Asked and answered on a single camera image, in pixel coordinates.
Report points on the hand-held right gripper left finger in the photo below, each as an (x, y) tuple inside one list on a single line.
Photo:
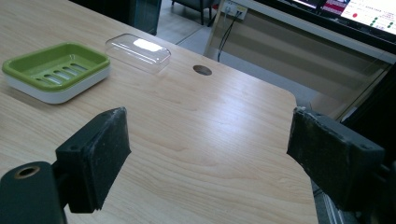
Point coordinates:
[(93, 161)]

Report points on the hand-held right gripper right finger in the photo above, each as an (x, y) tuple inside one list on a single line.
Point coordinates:
[(333, 155)]

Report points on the green and white soap dish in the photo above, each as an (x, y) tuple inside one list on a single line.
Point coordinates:
[(56, 73)]

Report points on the clear plastic lid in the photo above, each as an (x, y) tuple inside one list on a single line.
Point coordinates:
[(138, 53)]

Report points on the beige partition desk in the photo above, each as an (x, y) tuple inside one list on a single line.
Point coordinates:
[(299, 53)]

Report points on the computer monitor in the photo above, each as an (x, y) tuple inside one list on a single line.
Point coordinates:
[(351, 14)]

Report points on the dark cabinet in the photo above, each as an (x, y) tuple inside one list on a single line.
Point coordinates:
[(124, 12)]

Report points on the white power strip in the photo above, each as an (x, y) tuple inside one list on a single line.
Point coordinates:
[(234, 8)]

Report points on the dark chair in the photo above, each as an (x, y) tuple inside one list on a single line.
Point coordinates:
[(199, 7)]

